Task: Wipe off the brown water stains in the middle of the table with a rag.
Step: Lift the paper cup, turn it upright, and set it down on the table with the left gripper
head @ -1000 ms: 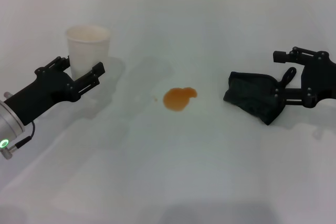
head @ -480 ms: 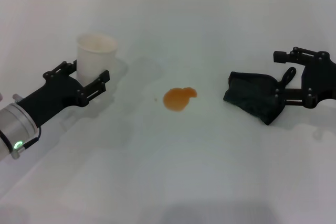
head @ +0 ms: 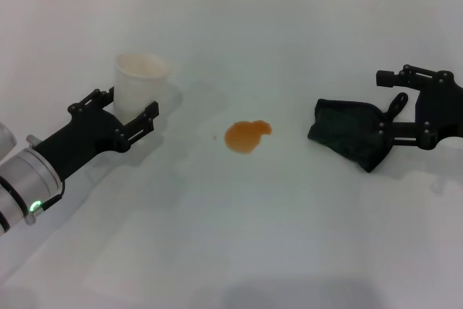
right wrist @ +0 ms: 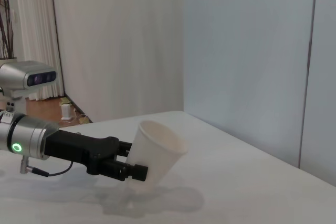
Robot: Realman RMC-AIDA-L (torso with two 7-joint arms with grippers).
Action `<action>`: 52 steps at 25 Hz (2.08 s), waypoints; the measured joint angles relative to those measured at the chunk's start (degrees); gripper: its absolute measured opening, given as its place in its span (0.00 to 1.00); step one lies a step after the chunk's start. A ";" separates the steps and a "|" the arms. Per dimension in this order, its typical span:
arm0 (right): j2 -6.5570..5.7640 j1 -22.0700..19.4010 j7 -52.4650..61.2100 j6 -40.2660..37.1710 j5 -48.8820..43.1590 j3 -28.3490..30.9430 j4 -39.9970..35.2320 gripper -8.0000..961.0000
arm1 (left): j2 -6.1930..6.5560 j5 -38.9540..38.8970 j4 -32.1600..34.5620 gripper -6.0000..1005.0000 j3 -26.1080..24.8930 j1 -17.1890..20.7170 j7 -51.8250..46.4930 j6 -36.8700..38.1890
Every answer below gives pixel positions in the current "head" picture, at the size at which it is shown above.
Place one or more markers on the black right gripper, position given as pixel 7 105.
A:
pixel 443 113

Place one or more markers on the dark blue rag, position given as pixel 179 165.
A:
pixel 343 131

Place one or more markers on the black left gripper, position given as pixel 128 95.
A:
pixel 87 131

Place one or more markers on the brown water stain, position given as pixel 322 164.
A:
pixel 244 139

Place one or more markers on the white paper cup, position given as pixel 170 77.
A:
pixel 139 88

